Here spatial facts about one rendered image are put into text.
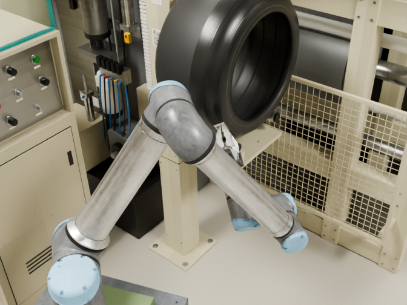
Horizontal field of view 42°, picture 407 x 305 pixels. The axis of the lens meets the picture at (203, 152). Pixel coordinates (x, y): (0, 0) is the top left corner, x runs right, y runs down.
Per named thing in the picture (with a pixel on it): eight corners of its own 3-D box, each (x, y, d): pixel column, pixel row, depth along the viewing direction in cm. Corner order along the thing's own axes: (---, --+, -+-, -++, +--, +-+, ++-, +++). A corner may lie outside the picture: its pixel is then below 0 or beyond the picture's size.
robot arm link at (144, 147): (43, 281, 168) (165, 91, 140) (43, 242, 182) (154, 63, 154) (87, 291, 175) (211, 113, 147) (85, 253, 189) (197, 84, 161)
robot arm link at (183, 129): (188, 114, 132) (318, 242, 171) (179, 91, 142) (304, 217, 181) (153, 143, 135) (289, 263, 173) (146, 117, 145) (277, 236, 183)
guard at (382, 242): (226, 172, 290) (227, 55, 249) (228, 170, 291) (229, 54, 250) (384, 246, 244) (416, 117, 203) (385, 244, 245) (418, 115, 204)
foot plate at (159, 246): (148, 248, 287) (147, 245, 286) (180, 221, 304) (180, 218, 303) (186, 272, 273) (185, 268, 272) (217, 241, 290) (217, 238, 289)
